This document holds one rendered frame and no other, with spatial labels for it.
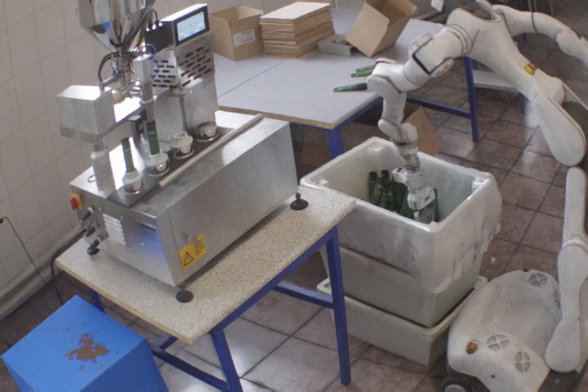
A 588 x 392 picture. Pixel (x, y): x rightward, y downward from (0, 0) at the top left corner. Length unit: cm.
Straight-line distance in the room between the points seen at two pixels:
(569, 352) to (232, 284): 120
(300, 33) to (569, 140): 207
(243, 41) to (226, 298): 200
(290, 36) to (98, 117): 180
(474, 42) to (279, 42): 190
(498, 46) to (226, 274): 106
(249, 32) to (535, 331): 226
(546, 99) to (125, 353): 149
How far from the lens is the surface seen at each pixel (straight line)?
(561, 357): 242
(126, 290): 222
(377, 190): 288
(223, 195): 217
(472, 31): 200
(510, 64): 203
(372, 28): 358
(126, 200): 208
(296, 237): 230
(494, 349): 238
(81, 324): 239
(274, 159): 232
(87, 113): 211
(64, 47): 362
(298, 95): 325
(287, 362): 297
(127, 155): 206
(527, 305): 265
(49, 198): 372
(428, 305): 261
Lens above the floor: 198
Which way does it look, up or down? 30 degrees down
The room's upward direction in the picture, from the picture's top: 8 degrees counter-clockwise
